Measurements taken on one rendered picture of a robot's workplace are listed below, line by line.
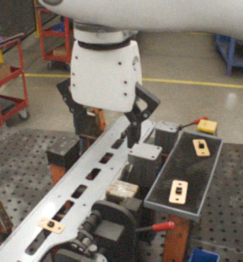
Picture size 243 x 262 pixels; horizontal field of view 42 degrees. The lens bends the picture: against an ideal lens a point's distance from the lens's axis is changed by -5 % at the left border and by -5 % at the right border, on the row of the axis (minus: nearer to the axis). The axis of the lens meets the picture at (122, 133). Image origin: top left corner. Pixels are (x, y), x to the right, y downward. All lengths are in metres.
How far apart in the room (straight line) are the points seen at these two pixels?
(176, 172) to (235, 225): 0.60
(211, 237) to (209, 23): 1.11
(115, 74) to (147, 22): 0.14
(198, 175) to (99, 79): 0.53
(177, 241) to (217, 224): 0.38
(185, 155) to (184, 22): 0.68
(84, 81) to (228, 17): 0.23
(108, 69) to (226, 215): 1.13
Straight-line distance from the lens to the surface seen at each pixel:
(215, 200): 1.54
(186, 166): 0.95
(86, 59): 0.47
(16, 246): 0.97
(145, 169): 1.09
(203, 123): 1.16
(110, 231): 0.76
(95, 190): 1.10
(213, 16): 0.37
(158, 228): 0.80
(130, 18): 0.33
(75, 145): 1.28
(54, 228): 0.99
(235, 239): 1.41
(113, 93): 0.47
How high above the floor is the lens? 1.73
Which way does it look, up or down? 32 degrees down
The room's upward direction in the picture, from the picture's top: straight up
